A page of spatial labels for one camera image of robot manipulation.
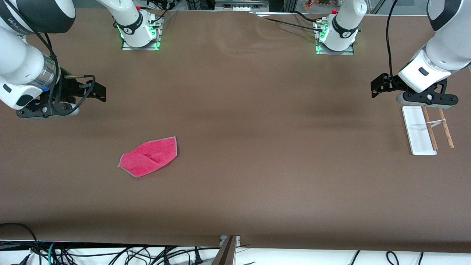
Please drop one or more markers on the brown table cover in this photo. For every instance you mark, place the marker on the brown table cover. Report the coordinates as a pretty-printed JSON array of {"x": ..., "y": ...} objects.
[{"x": 235, "y": 165}]

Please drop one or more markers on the wooden post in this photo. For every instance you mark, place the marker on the wooden post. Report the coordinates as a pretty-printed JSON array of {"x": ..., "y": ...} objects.
[{"x": 226, "y": 254}]

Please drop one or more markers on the small metal bracket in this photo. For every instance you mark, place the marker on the small metal bracket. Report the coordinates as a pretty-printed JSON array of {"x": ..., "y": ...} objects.
[{"x": 237, "y": 240}]

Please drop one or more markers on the white rack with wooden rods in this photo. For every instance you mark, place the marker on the white rack with wooden rods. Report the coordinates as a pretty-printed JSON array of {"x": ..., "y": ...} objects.
[{"x": 419, "y": 136}]

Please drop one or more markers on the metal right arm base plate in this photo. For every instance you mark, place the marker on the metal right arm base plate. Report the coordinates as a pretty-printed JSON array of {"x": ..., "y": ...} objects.
[{"x": 141, "y": 47}]

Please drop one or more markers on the orange red clutter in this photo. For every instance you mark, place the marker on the orange red clutter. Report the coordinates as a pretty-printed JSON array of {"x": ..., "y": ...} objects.
[{"x": 320, "y": 3}]

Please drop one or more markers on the pink towel with grey edge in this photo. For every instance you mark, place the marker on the pink towel with grey edge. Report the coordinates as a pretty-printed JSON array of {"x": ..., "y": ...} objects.
[{"x": 151, "y": 158}]

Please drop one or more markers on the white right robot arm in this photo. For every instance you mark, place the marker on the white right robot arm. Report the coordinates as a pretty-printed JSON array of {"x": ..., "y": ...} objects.
[{"x": 18, "y": 62}]

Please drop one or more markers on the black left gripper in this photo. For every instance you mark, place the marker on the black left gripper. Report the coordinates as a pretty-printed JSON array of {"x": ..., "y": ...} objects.
[{"x": 390, "y": 84}]

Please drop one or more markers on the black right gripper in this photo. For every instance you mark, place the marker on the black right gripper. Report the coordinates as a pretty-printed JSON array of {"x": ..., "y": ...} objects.
[{"x": 70, "y": 89}]

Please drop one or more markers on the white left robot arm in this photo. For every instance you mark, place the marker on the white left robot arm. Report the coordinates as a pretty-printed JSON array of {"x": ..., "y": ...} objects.
[{"x": 445, "y": 48}]

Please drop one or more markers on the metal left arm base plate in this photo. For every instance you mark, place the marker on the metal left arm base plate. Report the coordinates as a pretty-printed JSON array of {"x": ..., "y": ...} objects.
[{"x": 335, "y": 52}]

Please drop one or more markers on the white power strip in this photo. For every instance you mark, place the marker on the white power strip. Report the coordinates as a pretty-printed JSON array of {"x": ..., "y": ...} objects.
[{"x": 241, "y": 9}]

